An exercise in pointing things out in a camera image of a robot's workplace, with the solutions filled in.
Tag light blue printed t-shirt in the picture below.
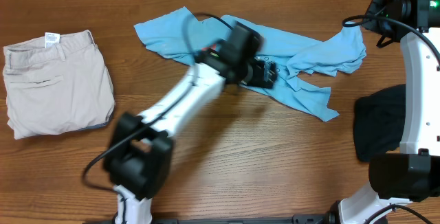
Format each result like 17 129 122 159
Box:
134 7 366 122

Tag black Nike garment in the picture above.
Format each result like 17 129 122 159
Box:
353 85 406 163

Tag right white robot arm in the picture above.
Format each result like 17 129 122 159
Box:
320 0 439 223

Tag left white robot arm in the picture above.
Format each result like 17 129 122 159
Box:
104 22 277 223

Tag folded beige khaki pants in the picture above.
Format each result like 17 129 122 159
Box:
3 30 116 139

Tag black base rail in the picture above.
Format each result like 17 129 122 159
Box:
85 213 331 224

